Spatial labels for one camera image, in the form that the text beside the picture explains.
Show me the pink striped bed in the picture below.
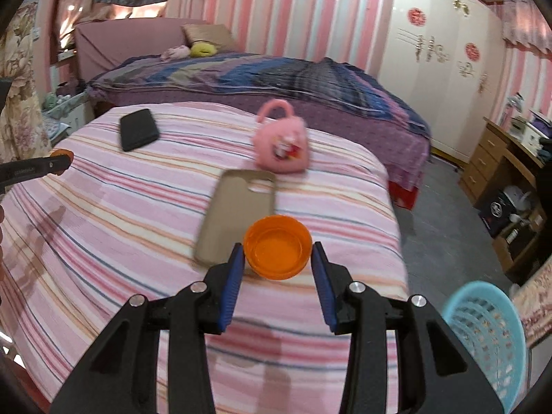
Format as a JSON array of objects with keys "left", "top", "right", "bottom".
[{"left": 0, "top": 101, "right": 410, "bottom": 414}]

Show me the light blue plastic basket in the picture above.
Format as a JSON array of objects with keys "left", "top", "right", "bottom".
[{"left": 442, "top": 280, "right": 529, "bottom": 414}]

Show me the bedside table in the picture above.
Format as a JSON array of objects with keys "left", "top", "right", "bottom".
[{"left": 41, "top": 90, "right": 93, "bottom": 139}]

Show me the white box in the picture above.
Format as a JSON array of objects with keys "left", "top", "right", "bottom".
[{"left": 509, "top": 116, "right": 540, "bottom": 139}]

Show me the bed with plaid blanket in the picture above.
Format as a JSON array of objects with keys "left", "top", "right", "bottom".
[{"left": 86, "top": 52, "right": 432, "bottom": 210}]

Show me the floral curtain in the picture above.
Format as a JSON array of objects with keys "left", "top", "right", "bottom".
[
  {"left": 0, "top": 2, "right": 52, "bottom": 165},
  {"left": 509, "top": 254, "right": 552, "bottom": 350}
]

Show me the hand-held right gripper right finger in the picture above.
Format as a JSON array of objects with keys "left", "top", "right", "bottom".
[{"left": 311, "top": 241, "right": 505, "bottom": 414}]

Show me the pink window valance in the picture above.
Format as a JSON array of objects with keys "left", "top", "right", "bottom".
[{"left": 500, "top": 0, "right": 552, "bottom": 59}]

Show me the brown cardboard box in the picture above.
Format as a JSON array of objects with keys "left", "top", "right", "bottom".
[{"left": 492, "top": 220, "right": 544, "bottom": 272}]

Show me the black phone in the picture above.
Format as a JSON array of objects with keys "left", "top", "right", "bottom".
[{"left": 119, "top": 109, "right": 160, "bottom": 152}]

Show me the white wardrobe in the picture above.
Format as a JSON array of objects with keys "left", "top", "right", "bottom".
[{"left": 377, "top": 0, "right": 514, "bottom": 165}]

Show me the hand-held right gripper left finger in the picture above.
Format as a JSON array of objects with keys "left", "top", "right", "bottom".
[{"left": 49, "top": 242, "right": 246, "bottom": 414}]

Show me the wooden desk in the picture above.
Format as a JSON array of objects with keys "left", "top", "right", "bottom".
[{"left": 458, "top": 116, "right": 552, "bottom": 285}]

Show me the blue plaid blanket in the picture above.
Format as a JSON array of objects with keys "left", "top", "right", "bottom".
[{"left": 86, "top": 52, "right": 432, "bottom": 139}]

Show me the pink plush toy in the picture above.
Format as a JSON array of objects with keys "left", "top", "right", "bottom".
[{"left": 160, "top": 45, "right": 191, "bottom": 61}]

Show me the black printed box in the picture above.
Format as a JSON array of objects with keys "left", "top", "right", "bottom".
[{"left": 478, "top": 190, "right": 512, "bottom": 238}]

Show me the pink cartoon mug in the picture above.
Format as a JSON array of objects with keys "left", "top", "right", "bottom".
[{"left": 252, "top": 99, "right": 310, "bottom": 174}]

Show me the beige pillow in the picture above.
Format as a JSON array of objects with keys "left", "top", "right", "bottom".
[{"left": 181, "top": 23, "right": 237, "bottom": 51}]

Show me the orange plastic lid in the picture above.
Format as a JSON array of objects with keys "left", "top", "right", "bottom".
[{"left": 244, "top": 215, "right": 313, "bottom": 280}]

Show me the black hanging garment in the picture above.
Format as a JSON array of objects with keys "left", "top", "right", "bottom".
[{"left": 535, "top": 138, "right": 552, "bottom": 208}]

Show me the mauve headboard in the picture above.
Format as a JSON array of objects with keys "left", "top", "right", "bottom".
[{"left": 74, "top": 18, "right": 208, "bottom": 85}]

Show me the beige phone case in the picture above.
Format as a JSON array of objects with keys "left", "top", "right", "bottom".
[{"left": 193, "top": 169, "right": 277, "bottom": 267}]

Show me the silver desk lamp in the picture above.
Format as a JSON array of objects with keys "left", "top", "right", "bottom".
[{"left": 500, "top": 95, "right": 524, "bottom": 126}]

